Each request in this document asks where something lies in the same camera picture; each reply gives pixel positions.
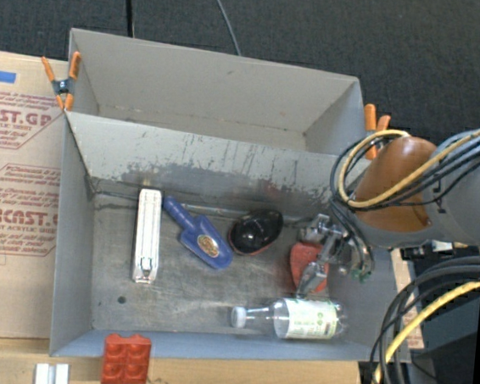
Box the clear plastic bottle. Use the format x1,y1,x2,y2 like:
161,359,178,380
227,289,351,347

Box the brown cardboard board, red print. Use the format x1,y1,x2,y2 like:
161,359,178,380
0,49,81,348

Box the red toy brick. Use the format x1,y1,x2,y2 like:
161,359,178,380
98,330,153,384

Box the red-orange rounded object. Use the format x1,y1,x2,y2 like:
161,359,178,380
284,240,332,296

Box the grey metal bin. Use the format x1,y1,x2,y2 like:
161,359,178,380
36,27,443,384

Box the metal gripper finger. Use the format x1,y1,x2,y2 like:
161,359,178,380
295,259,331,302
301,213,343,247

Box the black oval object, red rim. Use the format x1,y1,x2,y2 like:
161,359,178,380
225,204,286,260

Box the blue toy trowel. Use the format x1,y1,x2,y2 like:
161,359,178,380
156,195,240,272

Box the white stapler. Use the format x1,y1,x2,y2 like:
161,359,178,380
129,187,168,287

